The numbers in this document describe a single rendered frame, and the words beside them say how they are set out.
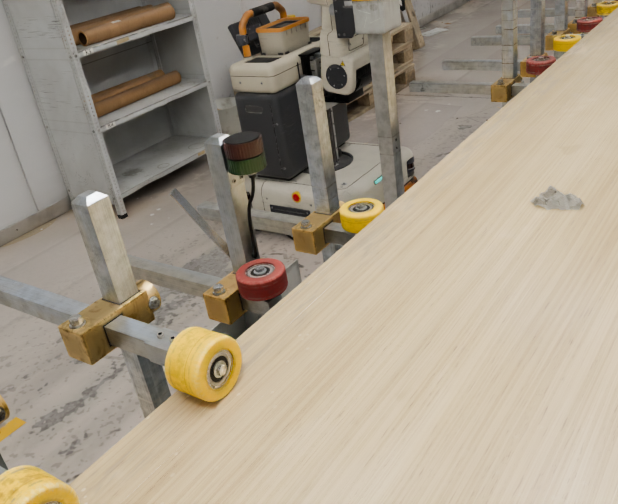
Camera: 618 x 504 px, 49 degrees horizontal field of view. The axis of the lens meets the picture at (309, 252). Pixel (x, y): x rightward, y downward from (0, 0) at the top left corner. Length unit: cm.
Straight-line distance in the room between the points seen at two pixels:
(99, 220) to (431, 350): 45
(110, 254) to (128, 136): 346
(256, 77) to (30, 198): 163
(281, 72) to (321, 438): 231
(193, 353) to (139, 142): 367
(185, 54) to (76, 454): 269
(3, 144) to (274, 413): 324
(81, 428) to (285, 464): 169
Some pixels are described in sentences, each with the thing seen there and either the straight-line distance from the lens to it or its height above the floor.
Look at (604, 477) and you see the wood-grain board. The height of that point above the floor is 90.
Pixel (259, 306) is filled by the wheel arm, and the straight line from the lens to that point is 109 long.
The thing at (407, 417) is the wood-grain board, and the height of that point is 90.
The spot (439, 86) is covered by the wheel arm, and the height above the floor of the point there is 82.
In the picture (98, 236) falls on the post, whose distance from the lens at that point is 90.
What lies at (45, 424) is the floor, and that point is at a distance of 247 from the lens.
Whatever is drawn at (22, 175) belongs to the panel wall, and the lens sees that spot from 396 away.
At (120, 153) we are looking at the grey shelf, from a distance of 432.
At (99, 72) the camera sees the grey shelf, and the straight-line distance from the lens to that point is 422.
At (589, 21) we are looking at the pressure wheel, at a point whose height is 91.
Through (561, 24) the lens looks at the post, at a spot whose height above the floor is 89.
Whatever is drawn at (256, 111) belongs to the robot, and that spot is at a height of 61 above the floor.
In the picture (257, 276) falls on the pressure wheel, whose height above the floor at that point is 91.
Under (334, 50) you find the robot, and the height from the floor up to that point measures 83.
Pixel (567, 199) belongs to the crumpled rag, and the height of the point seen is 91.
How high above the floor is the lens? 142
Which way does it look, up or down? 28 degrees down
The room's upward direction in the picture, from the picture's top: 10 degrees counter-clockwise
